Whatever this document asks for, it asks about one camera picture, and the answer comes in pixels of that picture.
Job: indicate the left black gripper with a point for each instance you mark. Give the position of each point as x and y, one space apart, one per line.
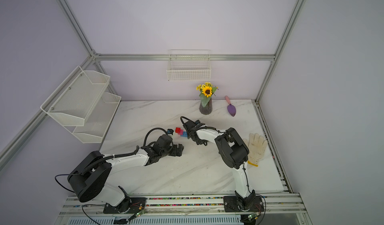
179 149

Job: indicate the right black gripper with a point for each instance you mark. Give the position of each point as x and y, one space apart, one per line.
200 143

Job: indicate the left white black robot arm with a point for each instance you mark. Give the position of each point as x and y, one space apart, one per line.
89 179

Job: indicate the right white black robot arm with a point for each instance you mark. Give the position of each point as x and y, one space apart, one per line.
231 148

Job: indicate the sunflower bouquet in grey vase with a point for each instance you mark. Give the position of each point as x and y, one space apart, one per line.
207 91

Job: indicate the purple pink garden trowel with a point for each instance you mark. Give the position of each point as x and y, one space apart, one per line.
231 109

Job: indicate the white work glove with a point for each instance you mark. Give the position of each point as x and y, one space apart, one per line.
257 145

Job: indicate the white mesh two-tier shelf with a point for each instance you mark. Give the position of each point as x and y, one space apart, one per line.
83 105

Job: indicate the white wire wall basket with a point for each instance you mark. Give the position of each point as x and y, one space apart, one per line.
189 65

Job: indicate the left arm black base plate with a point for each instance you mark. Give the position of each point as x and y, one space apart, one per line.
127 206

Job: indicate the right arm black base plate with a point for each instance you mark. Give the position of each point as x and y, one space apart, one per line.
252 203

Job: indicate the aluminium front rail frame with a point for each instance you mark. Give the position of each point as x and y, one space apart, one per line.
280 203

